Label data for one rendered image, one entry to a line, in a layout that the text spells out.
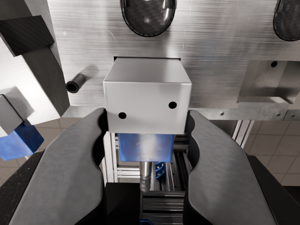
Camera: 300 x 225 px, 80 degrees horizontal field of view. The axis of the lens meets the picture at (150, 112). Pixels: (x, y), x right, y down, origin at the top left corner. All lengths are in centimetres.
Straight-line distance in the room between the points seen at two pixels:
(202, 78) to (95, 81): 9
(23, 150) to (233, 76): 24
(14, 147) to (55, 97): 8
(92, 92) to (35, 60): 9
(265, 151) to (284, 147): 14
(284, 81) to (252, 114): 11
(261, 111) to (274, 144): 135
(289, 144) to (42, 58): 168
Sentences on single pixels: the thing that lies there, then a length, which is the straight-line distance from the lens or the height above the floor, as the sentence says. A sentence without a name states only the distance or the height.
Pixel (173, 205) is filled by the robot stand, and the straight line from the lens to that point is 58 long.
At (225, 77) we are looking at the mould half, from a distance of 17.
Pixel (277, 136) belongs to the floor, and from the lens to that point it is 163.
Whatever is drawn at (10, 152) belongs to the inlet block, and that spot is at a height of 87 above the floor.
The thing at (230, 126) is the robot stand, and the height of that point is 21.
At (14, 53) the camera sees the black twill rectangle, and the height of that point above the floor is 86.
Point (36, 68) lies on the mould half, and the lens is 23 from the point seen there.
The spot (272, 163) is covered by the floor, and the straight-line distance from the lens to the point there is 182.
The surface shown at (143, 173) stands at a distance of 18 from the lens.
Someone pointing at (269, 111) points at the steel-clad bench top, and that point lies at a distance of 33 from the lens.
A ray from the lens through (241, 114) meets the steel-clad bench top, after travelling 31.
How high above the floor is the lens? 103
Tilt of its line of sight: 59 degrees down
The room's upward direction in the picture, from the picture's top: 178 degrees clockwise
